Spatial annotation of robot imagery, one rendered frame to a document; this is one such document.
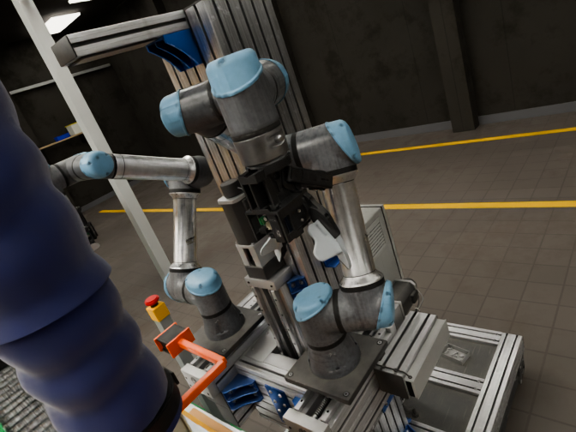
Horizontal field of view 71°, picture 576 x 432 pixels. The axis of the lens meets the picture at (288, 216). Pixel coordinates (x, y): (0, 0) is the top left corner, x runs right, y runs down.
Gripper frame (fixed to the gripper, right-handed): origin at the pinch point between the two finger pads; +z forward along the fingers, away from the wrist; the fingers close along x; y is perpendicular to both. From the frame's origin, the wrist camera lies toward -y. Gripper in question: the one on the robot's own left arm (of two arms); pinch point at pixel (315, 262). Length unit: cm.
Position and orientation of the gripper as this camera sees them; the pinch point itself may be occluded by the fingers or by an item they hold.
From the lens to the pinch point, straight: 70.1
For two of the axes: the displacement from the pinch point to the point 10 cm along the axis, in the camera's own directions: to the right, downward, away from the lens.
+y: -5.9, 4.9, -6.4
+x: 7.4, 0.0, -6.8
